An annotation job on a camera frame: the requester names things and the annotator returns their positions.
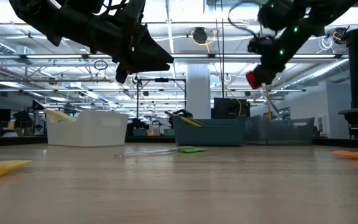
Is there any white building column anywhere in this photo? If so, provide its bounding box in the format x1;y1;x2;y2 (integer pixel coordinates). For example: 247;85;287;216
186;63;211;119

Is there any black equipment case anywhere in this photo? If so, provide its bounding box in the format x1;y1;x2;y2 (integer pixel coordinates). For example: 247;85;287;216
213;97;250;119

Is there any brown wooden spoon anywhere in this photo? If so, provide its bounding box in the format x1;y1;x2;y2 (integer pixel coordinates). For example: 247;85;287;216
164;110;186;121

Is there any black monitor stand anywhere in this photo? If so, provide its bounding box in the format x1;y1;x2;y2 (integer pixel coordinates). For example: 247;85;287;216
346;29;358;110

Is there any green spatula clear handle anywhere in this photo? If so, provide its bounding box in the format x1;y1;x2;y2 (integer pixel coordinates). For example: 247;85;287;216
114;146;208;158

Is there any black metal table frame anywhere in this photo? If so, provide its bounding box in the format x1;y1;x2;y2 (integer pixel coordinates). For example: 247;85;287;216
0;136;358;150

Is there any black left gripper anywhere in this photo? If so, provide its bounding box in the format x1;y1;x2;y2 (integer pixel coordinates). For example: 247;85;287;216
87;0;175;84

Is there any white plastic bin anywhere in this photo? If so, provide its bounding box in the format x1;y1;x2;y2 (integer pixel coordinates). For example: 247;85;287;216
46;110;129;148

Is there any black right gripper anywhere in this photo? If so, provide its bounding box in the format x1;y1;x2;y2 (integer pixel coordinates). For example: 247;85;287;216
253;37;291;86

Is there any red silicone spoon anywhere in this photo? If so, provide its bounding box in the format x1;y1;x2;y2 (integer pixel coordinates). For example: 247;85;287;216
245;70;263;90

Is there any green silicone spoon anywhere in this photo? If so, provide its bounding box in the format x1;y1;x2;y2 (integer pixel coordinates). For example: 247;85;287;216
178;115;204;128

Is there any black metal stand frame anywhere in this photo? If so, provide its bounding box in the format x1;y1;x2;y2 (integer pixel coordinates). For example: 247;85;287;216
136;78;188;121

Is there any grey translucent plastic bin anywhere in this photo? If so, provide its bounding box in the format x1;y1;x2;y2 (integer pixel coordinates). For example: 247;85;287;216
246;114;316;146

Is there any teal plastic bin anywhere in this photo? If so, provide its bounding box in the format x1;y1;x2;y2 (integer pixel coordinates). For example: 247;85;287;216
172;114;247;147

